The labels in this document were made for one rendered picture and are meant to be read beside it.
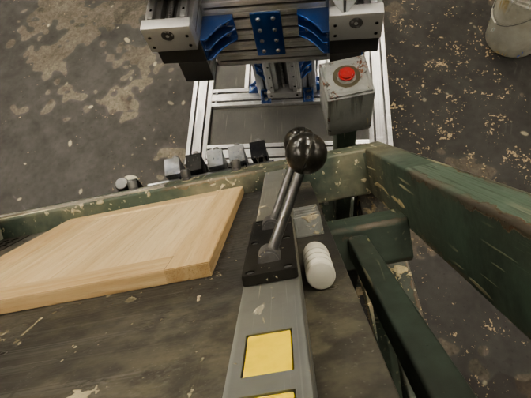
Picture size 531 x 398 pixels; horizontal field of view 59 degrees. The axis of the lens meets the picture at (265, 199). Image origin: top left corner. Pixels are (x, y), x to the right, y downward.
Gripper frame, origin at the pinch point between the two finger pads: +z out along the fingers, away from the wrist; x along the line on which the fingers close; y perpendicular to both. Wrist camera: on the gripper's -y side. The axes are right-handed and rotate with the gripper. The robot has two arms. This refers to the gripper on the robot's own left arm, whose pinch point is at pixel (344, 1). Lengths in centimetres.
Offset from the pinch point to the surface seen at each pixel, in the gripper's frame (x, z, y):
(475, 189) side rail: 14.7, 13.0, 29.6
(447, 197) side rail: 12.1, 15.2, 28.4
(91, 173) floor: -119, 101, -97
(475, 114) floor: 60, 88, -123
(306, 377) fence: -3, 2, 61
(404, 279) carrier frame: 14, 63, -1
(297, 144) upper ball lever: -4.4, -0.1, 40.2
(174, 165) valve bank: -47, 51, -30
